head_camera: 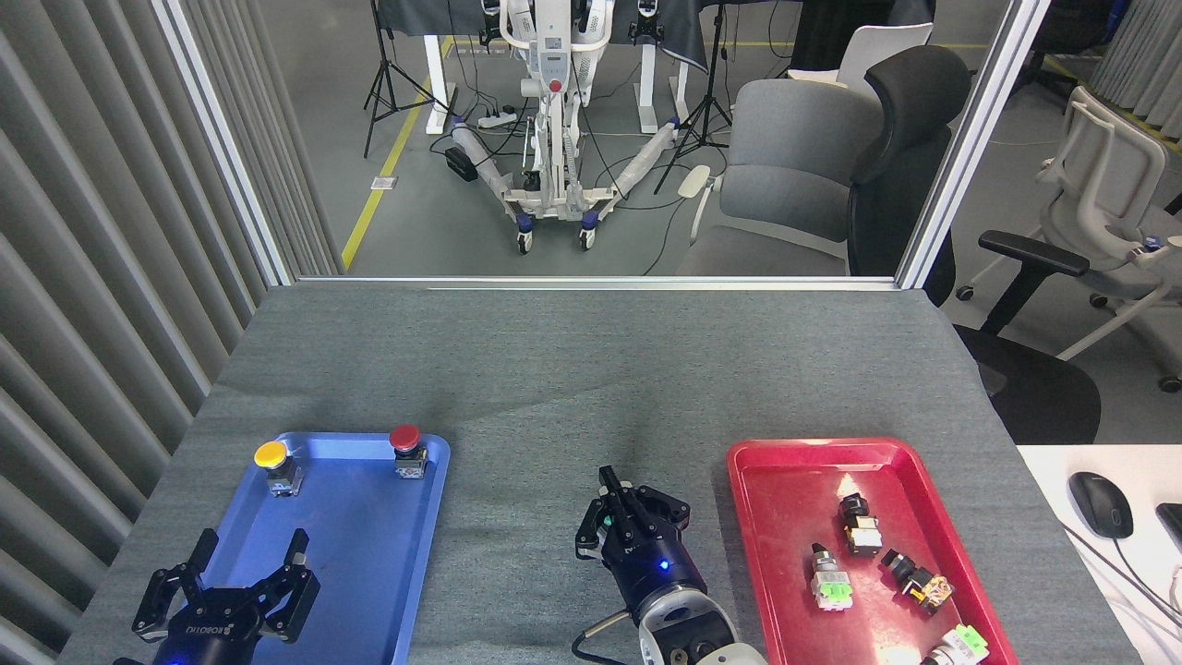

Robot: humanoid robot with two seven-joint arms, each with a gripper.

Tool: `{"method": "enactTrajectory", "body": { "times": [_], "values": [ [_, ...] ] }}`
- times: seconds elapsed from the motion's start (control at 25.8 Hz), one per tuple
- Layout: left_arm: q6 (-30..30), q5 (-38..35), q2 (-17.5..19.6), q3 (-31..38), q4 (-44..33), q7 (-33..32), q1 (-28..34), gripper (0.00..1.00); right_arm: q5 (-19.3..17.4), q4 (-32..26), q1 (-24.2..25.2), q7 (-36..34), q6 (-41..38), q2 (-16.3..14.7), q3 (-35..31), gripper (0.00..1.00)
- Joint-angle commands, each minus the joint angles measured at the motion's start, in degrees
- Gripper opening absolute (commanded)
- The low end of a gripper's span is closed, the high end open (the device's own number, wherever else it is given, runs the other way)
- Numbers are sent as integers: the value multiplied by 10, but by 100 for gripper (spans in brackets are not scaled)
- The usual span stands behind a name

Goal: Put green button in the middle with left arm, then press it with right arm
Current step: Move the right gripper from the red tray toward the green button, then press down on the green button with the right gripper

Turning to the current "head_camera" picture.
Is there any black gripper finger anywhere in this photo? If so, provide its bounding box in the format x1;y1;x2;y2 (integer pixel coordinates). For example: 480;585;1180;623
241;528;321;644
131;528;220;644
573;465;639;561
620;486;693;547

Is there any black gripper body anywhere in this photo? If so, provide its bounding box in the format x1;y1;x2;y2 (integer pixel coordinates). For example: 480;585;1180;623
151;603;266;665
604;535;708;616

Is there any yellow push button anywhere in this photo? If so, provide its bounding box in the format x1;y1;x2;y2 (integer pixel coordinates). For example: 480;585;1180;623
253;441;304;497

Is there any red push button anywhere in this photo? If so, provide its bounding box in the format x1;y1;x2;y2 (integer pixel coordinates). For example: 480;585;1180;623
389;425;428;479

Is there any blue plastic tray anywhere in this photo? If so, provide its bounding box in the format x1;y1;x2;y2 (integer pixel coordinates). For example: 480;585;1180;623
155;431;452;665

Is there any red plastic tray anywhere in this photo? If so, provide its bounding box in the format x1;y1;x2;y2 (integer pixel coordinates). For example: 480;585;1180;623
727;438;1019;665

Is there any grey pleated curtain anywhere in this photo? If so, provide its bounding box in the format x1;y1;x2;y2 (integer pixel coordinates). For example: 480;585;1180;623
1088;0;1182;141
0;0;344;665

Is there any grey office chair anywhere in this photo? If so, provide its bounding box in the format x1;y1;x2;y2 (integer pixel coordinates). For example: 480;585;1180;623
676;79;886;277

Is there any white desk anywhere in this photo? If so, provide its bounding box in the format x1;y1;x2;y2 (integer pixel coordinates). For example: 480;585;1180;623
1016;444;1182;665

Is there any black tripod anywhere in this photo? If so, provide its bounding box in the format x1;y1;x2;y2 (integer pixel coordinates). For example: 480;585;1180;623
362;0;455;160
653;0;737;196

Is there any white table leg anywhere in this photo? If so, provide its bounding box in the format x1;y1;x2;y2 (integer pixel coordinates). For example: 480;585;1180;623
424;32;459;136
636;42;690;136

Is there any black computer mouse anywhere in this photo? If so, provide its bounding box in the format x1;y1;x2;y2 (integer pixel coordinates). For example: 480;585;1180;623
1067;471;1135;540

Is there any white wheeled stand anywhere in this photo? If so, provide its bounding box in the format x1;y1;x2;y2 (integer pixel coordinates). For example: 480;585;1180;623
448;0;686;255

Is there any black office chair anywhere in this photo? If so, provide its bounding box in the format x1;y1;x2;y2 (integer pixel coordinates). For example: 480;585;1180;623
847;44;1103;446

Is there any white plastic chair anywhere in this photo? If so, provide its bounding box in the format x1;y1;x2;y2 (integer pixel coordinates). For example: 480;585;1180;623
787;23;935;93

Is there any white mesh office chair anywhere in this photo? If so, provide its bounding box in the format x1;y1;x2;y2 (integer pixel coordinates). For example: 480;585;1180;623
955;85;1182;394

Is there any silver switch green base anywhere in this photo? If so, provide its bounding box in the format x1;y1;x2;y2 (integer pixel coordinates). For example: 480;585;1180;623
809;543;854;613
922;624;992;665

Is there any black knob switch white base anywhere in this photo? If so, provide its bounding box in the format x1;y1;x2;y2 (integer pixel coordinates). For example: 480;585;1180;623
837;492;884;559

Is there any silver frame rail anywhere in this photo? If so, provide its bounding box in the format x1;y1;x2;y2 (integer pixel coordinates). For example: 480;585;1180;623
294;274;902;293

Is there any black switch amber base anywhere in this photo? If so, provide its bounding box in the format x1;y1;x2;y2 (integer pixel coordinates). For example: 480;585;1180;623
879;549;956;616

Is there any silver frame post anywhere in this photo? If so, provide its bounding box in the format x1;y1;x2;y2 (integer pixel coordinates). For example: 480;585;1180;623
895;0;1055;290
151;0;298;288

